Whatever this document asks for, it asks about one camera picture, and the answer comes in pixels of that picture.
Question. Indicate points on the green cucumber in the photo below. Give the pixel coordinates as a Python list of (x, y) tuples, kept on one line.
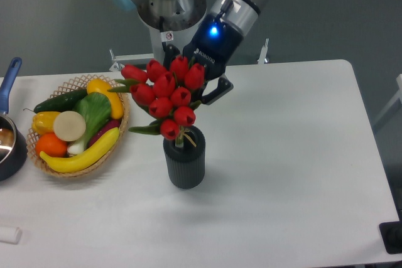
[(60, 103)]

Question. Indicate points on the purple eggplant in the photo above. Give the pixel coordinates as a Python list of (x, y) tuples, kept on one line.
[(109, 125)]

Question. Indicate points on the dark grey ribbed vase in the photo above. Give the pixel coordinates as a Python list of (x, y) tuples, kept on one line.
[(186, 165)]

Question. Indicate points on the yellow banana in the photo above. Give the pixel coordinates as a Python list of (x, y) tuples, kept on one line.
[(85, 159)]

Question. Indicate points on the yellow bell pepper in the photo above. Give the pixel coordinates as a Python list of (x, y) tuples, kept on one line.
[(42, 122)]

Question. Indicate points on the red tulip bouquet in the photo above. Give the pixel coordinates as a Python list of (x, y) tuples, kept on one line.
[(167, 94)]

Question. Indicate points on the woven wicker basket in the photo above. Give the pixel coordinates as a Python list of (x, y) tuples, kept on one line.
[(72, 85)]

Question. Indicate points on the orange fruit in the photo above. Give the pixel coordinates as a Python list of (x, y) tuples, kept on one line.
[(51, 145)]

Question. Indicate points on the yellow squash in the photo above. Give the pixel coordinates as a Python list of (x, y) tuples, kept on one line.
[(101, 86)]

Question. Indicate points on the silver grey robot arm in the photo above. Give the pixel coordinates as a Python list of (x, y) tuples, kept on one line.
[(176, 15)]

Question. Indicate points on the black device at table corner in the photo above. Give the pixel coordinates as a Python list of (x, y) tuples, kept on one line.
[(391, 236)]

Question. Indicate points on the white cylinder object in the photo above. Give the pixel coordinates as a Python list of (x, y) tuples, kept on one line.
[(10, 235)]

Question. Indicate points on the beige round disc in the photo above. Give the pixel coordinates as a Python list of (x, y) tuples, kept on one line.
[(69, 126)]

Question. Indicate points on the green bok choy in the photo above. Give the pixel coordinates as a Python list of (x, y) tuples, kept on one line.
[(95, 108)]

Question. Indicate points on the blue handled saucepan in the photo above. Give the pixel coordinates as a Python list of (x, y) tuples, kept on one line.
[(13, 144)]

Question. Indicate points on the white frame at right edge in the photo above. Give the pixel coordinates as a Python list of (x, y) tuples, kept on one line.
[(391, 107)]

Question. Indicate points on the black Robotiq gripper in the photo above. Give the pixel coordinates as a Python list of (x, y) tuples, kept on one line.
[(211, 46)]

